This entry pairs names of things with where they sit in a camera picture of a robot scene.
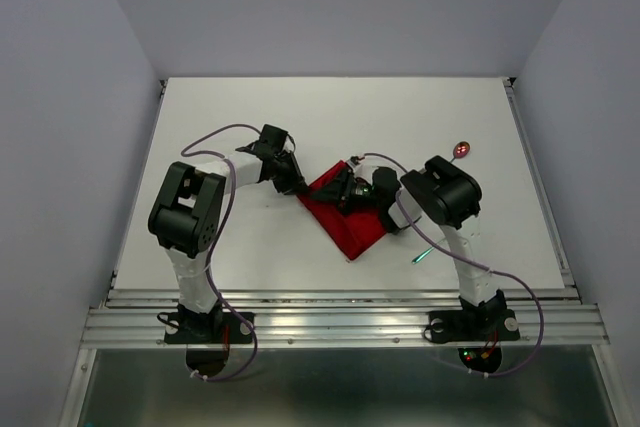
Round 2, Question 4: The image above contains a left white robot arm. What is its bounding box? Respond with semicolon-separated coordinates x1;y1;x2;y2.
148;123;308;341

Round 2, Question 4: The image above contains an iridescent metal fork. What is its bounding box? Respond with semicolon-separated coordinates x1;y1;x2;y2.
411;238;446;265

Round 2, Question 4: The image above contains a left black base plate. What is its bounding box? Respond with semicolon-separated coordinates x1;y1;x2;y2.
156;311;253;345

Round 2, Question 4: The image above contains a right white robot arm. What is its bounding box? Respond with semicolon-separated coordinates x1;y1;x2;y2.
299;156;509;341

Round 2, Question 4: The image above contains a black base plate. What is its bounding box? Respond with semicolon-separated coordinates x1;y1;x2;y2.
422;309;521;345
156;311;253;345

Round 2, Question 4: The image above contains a red cloth napkin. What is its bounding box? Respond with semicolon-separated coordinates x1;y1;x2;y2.
297;160;386;260

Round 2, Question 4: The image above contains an iridescent metal spoon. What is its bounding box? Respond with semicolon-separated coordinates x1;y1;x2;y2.
451;141;471;162

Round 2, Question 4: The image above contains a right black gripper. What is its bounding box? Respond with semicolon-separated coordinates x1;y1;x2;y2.
308;165;385;216

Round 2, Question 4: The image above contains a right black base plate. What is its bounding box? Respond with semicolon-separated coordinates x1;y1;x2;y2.
422;309;521;345

